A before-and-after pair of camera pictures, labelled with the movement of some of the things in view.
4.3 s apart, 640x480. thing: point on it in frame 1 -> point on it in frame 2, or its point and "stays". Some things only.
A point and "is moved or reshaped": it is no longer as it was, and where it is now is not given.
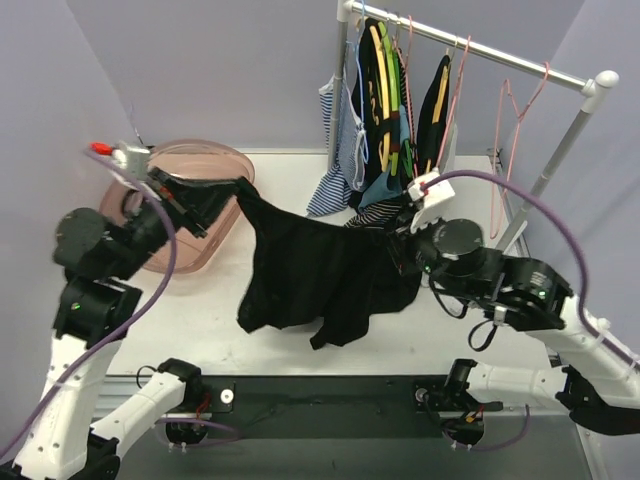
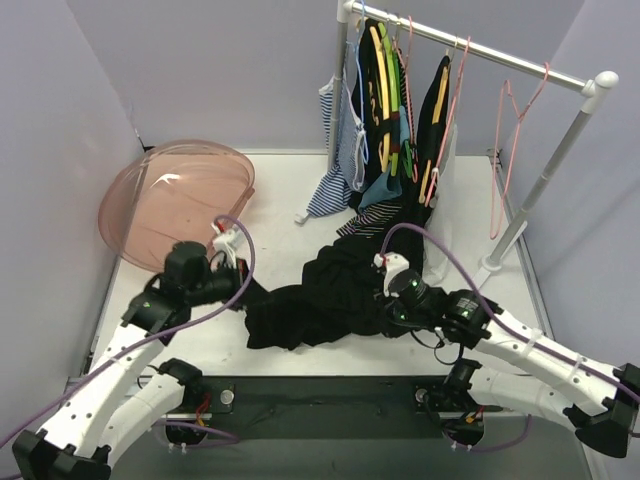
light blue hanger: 356,43 stays
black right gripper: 398,248 -> 392,307
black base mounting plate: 327,407 stays
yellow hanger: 385,93 stays
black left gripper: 182,205 -> 239,282
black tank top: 335,278 is moved or reshaped
